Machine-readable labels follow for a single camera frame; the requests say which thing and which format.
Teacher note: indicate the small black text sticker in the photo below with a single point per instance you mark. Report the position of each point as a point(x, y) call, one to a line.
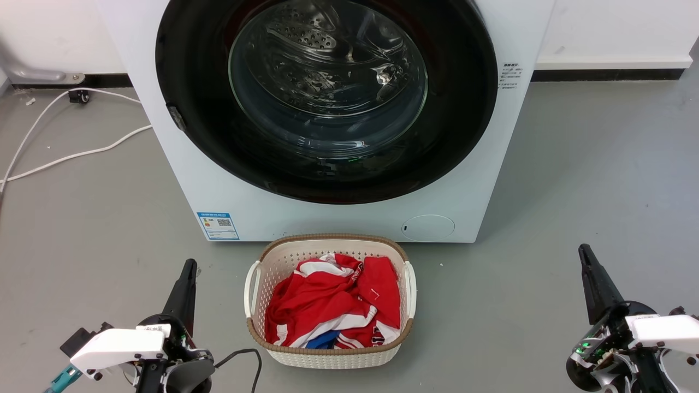
point(510, 76)

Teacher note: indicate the blue garment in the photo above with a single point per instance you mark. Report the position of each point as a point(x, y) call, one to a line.
point(322, 341)

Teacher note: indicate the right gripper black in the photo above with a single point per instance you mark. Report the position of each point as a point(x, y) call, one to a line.
point(611, 338)

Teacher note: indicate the round white filter cover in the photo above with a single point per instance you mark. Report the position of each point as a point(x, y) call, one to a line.
point(428, 227)

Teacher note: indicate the red and white garment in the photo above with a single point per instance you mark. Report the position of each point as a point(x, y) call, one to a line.
point(322, 300)

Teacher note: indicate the black round glass washer door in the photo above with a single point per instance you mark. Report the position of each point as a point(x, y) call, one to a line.
point(458, 136)

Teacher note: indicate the small black floor caster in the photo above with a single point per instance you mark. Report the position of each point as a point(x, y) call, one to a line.
point(80, 96)

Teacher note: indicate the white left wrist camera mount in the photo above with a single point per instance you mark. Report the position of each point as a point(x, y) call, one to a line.
point(117, 346)

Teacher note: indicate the grey metal floor bracket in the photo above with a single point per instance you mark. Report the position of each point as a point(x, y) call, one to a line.
point(38, 75)

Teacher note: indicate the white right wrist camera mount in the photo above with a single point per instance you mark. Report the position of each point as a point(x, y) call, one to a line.
point(669, 330)

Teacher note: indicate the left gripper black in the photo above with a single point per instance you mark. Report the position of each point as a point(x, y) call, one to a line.
point(180, 349)

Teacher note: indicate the cream wicker-look laundry basket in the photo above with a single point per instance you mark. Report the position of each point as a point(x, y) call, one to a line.
point(327, 357)

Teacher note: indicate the white front-load washing machine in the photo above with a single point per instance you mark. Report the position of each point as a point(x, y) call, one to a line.
point(338, 218)

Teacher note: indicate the blue energy label sticker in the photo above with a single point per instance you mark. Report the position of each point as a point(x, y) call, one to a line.
point(218, 226)

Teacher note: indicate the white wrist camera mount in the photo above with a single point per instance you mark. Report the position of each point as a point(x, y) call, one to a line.
point(117, 346)
point(669, 330)

